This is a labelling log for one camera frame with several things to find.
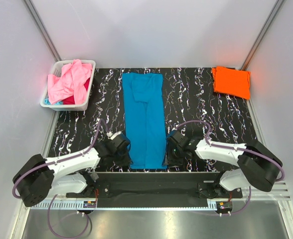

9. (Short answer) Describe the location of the folded orange t-shirt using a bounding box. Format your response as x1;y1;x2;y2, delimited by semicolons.
212;66;251;100

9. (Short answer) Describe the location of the white plastic laundry basket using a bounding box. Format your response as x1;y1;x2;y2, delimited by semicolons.
40;60;96;111

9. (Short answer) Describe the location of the slotted white cable duct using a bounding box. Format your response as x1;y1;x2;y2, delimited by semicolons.
31;198;232;211

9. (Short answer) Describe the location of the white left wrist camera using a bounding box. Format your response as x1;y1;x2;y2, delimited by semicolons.
107;131;121;140

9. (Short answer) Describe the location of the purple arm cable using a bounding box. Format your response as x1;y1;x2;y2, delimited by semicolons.
13;118;112;237
173;120;286;216

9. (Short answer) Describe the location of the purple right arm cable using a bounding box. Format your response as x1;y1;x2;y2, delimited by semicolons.
173;120;286;216

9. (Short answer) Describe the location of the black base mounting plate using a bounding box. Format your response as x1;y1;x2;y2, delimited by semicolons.
66;171;243;209

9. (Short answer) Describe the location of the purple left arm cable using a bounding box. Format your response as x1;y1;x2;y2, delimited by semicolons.
13;118;112;237

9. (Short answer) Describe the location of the pink t-shirt in basket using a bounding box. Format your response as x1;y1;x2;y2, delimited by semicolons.
47;59;93;105

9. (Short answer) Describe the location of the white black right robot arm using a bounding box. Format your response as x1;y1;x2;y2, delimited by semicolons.
166;129;285;199

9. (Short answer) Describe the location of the blue t-shirt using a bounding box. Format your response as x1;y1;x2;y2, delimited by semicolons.
122;73;167;170

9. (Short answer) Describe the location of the red t-shirt in basket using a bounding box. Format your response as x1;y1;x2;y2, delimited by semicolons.
62;78;90;105

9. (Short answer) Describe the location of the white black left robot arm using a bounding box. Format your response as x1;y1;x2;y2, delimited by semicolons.
12;131;131;207

